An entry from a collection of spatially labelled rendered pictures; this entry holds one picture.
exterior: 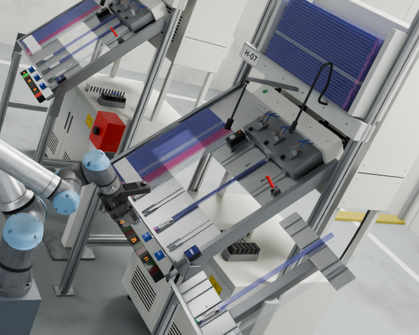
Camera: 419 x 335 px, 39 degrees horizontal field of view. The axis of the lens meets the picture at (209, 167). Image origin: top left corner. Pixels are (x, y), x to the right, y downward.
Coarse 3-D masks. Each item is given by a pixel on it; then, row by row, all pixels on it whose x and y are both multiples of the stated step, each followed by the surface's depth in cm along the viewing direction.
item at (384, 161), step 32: (320, 0) 249; (352, 0) 245; (384, 32) 221; (416, 64) 211; (288, 96) 259; (416, 96) 221; (384, 128) 221; (416, 128) 232; (384, 160) 232; (224, 192) 295; (320, 192) 240; (352, 192) 233; (384, 192) 244
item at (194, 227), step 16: (160, 192) 233; (176, 192) 231; (144, 208) 230; (160, 208) 227; (176, 208) 225; (176, 224) 219; (192, 224) 217; (208, 224) 215; (176, 240) 213; (192, 240) 212; (208, 240) 210; (176, 256) 209
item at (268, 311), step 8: (352, 256) 177; (336, 264) 177; (344, 264) 177; (328, 272) 176; (312, 280) 176; (320, 280) 176; (304, 288) 175; (288, 296) 175; (280, 304) 174; (264, 312) 174; (256, 320) 173; (240, 328) 173
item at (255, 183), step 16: (224, 112) 257; (240, 112) 254; (256, 112) 251; (240, 128) 247; (224, 144) 242; (224, 160) 236; (240, 160) 234; (256, 160) 231; (272, 160) 229; (256, 176) 225; (272, 176) 223; (288, 176) 221; (304, 176) 218; (256, 192) 220
